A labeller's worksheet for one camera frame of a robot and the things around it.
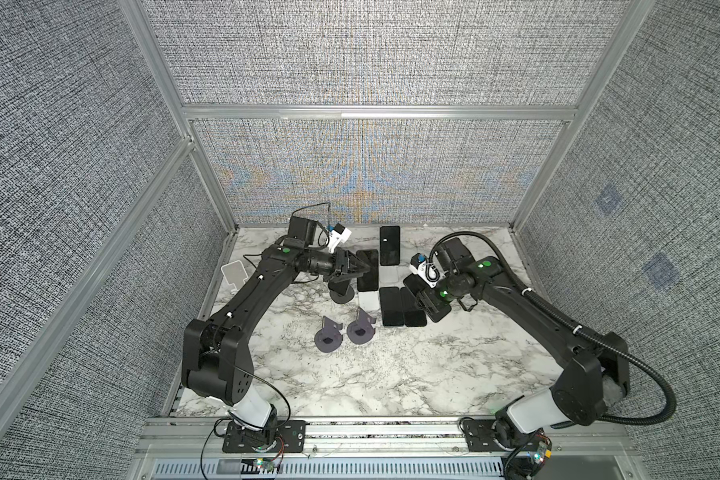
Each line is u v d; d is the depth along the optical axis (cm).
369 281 95
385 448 73
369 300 97
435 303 72
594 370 41
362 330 86
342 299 98
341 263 69
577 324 45
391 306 98
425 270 73
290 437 74
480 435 73
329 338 86
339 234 75
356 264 76
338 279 72
